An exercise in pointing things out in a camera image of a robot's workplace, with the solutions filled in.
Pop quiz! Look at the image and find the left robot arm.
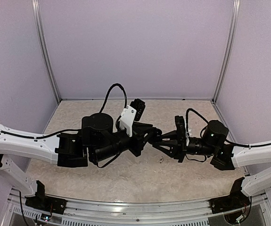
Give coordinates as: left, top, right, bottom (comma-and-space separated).
0, 113, 162, 210

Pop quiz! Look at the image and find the left aluminium frame post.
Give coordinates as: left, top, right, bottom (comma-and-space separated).
32, 0, 62, 104

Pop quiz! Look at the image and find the aluminium frame post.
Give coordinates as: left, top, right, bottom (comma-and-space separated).
32, 0, 62, 104
212, 0, 241, 105

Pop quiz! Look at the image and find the front aluminium rail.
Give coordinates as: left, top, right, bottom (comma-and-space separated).
7, 186, 271, 226

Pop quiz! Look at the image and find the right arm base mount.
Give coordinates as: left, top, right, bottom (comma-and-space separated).
209, 194, 251, 214

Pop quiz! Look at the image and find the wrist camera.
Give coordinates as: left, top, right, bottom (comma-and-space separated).
174, 115, 188, 142
119, 98, 146, 137

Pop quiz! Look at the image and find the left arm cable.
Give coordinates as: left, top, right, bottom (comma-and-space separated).
99, 83, 128, 113

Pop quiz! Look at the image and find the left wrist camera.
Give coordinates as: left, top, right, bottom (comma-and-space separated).
119, 98, 146, 137

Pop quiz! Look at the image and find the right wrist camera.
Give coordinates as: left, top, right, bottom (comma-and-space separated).
174, 115, 188, 142

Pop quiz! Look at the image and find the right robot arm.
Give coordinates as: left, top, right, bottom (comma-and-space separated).
150, 120, 271, 209

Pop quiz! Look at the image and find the right aluminium frame post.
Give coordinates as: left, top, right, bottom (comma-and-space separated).
212, 0, 241, 105

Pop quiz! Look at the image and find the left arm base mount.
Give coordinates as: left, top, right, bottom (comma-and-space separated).
25, 196, 67, 215

